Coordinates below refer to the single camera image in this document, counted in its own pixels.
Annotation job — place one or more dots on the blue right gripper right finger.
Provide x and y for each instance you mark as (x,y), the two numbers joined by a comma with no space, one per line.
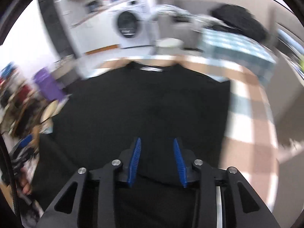
(184,159)

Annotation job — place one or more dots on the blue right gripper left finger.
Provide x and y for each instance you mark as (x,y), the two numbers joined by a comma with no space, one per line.
(130,161)

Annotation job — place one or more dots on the black knit sweater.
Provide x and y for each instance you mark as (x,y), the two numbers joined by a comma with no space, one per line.
(104,116)

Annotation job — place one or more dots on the person's left hand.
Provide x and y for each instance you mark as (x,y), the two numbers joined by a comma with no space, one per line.
(25,186)

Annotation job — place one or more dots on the wooden shoe rack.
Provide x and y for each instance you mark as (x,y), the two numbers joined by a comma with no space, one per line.
(21,103)

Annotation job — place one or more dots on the round beige tray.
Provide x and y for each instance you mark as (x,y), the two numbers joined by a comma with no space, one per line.
(49,111)

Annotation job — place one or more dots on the checkered table cloth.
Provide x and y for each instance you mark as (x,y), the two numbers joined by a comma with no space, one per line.
(250,142)

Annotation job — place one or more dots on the purple bag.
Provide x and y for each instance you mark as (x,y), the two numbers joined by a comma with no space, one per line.
(48,86)

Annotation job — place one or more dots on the woven laundry basket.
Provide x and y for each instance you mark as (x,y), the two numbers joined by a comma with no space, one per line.
(65,72)

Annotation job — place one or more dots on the round white stool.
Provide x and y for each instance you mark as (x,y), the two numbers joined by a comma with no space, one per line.
(169,46)

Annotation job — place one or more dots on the dark door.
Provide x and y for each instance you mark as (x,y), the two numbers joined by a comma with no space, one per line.
(55,28)

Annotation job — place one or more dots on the teal checkered side table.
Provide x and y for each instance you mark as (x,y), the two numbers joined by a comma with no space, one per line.
(239,49)

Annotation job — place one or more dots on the beige cabinet far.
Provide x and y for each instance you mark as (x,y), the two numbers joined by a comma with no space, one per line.
(284,88)

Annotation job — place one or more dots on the grey sofa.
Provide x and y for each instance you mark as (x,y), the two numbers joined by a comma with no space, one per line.
(186,29)

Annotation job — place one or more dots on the white washing machine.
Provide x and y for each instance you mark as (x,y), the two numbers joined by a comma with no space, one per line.
(130,23)

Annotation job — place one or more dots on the grey blanket on sofa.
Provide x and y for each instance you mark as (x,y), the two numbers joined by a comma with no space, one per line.
(168,10)

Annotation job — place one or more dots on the black puffy jacket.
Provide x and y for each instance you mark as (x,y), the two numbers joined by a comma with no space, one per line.
(240,21)

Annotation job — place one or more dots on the black cooking pot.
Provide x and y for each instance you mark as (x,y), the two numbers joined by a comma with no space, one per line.
(92,6)

